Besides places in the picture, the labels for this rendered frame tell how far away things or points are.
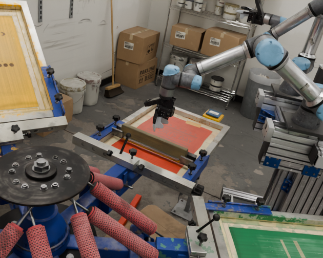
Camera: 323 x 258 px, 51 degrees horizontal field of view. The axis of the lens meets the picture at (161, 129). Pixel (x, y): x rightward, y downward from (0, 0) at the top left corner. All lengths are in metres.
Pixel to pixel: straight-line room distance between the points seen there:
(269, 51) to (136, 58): 3.57
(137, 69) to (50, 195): 4.17
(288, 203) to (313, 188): 0.20
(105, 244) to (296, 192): 1.50
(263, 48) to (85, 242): 1.11
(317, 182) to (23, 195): 1.87
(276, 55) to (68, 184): 1.06
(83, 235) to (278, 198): 1.74
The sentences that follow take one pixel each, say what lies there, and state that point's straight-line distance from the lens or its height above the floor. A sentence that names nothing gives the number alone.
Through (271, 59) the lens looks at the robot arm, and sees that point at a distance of 1.63.
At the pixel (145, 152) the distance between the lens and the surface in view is 1.90.
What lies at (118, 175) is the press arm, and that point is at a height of 1.04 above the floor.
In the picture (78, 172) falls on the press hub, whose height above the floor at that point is 1.31.
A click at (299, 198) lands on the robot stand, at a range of 2.47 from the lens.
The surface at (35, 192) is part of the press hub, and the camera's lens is 1.04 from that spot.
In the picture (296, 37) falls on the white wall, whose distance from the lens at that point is 5.23.
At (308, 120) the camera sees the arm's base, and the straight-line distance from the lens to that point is 1.96.
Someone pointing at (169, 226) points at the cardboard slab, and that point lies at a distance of 2.84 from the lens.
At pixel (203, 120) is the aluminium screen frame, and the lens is 2.33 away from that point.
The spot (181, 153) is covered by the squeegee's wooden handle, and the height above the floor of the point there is 1.03.
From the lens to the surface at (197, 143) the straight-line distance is 2.09.
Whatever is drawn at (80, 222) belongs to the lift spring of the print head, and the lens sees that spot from 1.03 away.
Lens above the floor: 1.98
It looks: 28 degrees down
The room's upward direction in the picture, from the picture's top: 11 degrees clockwise
